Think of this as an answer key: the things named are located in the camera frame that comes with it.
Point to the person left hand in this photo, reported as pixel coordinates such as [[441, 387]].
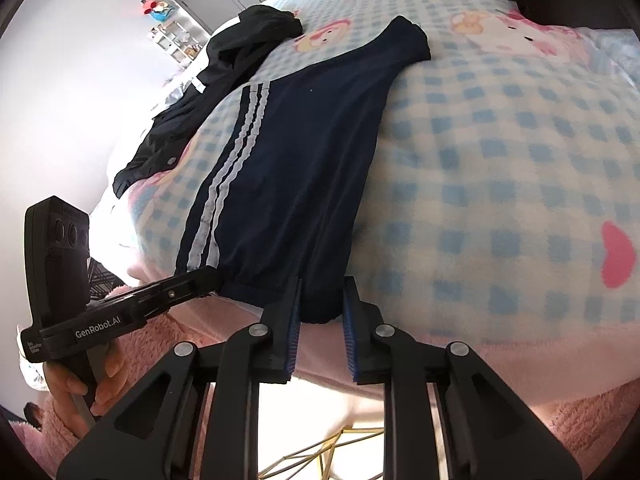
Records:
[[64, 386]]

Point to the small white shelf rack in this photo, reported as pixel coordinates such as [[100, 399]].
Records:
[[182, 43]]

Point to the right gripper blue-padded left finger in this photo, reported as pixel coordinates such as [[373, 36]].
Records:
[[195, 412]]

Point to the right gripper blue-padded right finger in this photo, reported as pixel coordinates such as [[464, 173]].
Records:
[[447, 414]]

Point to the navy striped track pants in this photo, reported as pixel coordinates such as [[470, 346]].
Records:
[[281, 201]]

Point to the black jacket on bed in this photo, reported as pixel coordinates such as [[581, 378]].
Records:
[[233, 57]]

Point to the red blue plush toy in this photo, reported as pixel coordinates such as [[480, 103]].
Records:
[[158, 10]]

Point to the blue checkered cartoon blanket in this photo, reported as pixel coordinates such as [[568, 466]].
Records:
[[502, 204]]

